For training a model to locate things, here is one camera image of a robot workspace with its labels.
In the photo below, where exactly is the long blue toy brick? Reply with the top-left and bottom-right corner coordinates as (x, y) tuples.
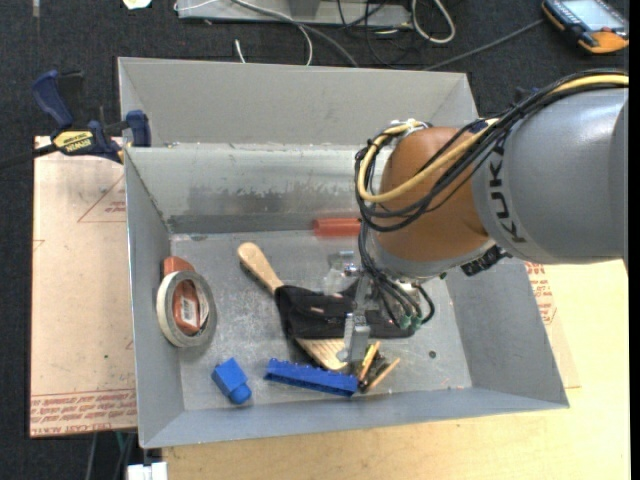
(263, 357), (360, 398)

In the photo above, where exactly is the wooden brush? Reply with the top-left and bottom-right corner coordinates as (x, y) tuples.
(236, 241), (351, 372)

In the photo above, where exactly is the orange-brown block with label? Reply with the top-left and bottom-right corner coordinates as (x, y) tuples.
(160, 256), (203, 337)

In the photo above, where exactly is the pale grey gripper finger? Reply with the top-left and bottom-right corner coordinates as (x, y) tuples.
(350, 323), (372, 364)
(338, 312), (358, 362)

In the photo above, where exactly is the white tape roll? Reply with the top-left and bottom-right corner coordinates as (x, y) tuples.
(155, 269), (219, 348)

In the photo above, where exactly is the grey metal bin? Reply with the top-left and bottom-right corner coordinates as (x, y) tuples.
(117, 56), (570, 449)

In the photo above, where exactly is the small blue toy block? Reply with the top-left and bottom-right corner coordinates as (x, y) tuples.
(210, 357), (253, 406)

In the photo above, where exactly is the brown and black small tool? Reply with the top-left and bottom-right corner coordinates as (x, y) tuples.
(355, 340), (402, 395)

